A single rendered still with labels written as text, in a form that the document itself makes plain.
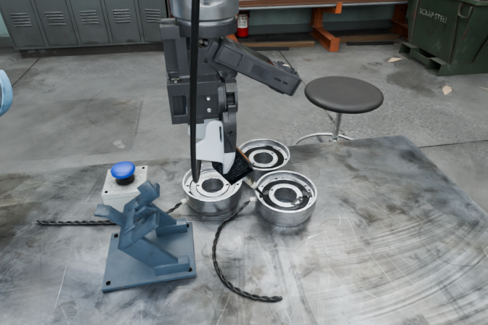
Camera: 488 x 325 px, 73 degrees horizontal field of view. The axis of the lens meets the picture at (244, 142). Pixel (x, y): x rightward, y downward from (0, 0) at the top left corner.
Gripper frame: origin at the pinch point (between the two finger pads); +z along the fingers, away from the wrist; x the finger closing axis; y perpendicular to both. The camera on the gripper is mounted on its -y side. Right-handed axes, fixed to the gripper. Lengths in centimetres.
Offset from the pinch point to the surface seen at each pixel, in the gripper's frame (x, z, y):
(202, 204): -1.5, 10.0, 4.3
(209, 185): -8.2, 12.0, 2.6
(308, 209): 3.2, 9.6, -12.4
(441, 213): 5.2, 13.1, -36.3
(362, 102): -68, 31, -63
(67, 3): -332, 41, 110
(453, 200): 2.8, 13.1, -40.5
